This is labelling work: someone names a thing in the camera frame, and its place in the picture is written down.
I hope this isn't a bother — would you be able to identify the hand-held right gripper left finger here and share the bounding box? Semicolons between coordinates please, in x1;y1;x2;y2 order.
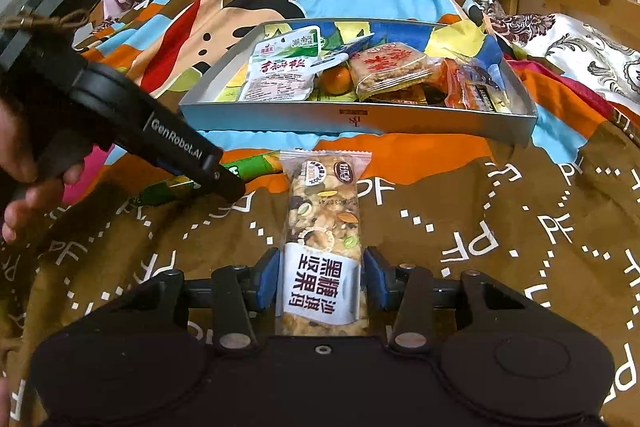
152;247;281;354

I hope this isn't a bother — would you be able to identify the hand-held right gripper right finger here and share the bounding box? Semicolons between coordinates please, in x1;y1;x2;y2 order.
363;247;501;354

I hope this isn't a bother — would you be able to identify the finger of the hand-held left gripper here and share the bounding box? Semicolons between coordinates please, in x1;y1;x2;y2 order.
202;163;247;204

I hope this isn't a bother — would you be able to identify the green stick snack packet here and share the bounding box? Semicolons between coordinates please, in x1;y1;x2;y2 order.
140;151;282;208

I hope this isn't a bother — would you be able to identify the clear nut bar packet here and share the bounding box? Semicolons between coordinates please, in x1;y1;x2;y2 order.
275;149;374;338

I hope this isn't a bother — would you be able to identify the white packet with green print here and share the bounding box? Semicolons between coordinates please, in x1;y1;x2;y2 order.
237;26;322;104

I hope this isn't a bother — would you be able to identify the grey box with dinosaur drawing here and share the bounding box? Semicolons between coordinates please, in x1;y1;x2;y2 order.
179;18;540;146

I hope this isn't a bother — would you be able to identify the orange tangerine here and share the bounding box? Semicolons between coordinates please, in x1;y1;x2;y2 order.
320;64;359;96

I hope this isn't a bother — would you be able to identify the red gold snack packet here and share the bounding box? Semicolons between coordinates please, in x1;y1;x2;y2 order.
370;86;446;106

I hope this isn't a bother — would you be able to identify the rice cracker packet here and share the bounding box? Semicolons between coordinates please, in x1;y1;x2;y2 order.
347;42;437;100

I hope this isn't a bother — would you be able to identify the yellow green snack packet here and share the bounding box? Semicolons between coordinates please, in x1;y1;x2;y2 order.
470;84;514;114

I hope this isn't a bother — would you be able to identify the clear packet with orange snack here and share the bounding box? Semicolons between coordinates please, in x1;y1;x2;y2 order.
442;59;501;110

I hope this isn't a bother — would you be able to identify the person's left hand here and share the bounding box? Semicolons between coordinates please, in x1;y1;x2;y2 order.
0;97;87;245

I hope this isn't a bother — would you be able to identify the colourful printed blanket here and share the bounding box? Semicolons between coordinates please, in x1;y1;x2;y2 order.
0;0;640;427

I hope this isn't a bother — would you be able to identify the floral white pillow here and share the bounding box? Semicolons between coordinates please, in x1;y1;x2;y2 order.
475;0;640;116

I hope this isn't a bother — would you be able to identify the brown twine string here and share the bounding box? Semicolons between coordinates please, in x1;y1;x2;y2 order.
0;6;94;36

